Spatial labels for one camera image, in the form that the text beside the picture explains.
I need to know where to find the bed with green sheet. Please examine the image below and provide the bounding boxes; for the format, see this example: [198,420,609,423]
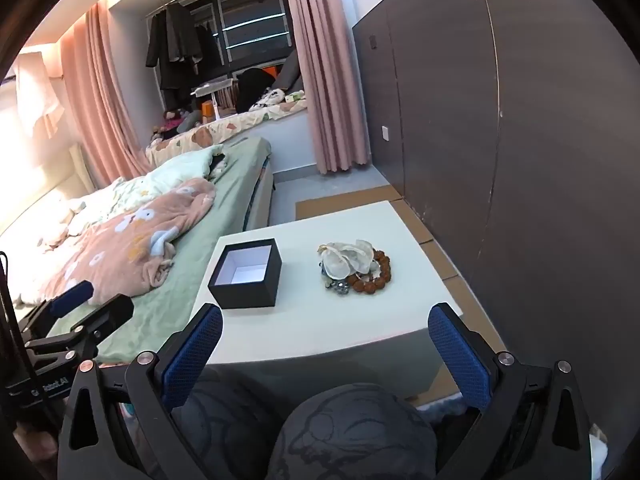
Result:
[0,135,276,366]

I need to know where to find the printed window seat cushion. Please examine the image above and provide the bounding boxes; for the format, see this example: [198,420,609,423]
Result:
[145,95,308,166]

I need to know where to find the brown seed bead bracelet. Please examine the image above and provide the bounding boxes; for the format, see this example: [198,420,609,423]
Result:
[348,249,393,295]

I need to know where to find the narrow pink curtain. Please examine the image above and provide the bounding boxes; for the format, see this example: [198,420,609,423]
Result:
[280,0,372,175]

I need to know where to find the small white folding table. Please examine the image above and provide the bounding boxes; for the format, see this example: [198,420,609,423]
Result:
[192,79,237,122]

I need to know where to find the black gift box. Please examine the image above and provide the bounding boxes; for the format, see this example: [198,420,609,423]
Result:
[207,238,283,310]

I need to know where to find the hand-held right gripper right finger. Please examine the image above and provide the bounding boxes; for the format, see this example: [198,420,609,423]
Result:
[428,302,608,480]

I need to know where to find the person's right leg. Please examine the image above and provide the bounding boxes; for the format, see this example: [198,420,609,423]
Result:
[266,382,440,480]

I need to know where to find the person's left leg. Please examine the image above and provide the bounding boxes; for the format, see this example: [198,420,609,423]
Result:
[170,364,303,480]

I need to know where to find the wide pink curtain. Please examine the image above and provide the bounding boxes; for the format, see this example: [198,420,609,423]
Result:
[60,2,151,186]

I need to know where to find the person's leg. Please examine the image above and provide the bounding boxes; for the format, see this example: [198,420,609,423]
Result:
[170,364,303,480]
[266,382,440,480]

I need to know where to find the plush toys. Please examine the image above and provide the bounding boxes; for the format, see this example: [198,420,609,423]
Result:
[151,107,202,139]

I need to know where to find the black bag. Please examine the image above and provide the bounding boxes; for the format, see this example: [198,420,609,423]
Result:
[235,66,279,112]

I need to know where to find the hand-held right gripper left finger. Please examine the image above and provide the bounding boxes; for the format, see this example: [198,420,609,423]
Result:
[57,304,224,480]

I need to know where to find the grey bead bracelet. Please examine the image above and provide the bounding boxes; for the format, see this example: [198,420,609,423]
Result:
[322,267,352,297]

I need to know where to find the hanging pale cloth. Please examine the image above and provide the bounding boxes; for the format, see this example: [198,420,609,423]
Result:
[11,45,67,142]

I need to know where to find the pink floral blanket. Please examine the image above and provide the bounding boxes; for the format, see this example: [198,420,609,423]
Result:
[37,177,218,306]

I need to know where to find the grey hanging coat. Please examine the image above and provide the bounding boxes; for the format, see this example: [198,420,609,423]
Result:
[160,2,203,110]

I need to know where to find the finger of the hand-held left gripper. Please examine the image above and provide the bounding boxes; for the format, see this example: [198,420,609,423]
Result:
[25,295,135,361]
[20,281,95,341]

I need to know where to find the black hanging jacket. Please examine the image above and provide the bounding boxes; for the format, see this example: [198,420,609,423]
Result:
[145,10,168,69]

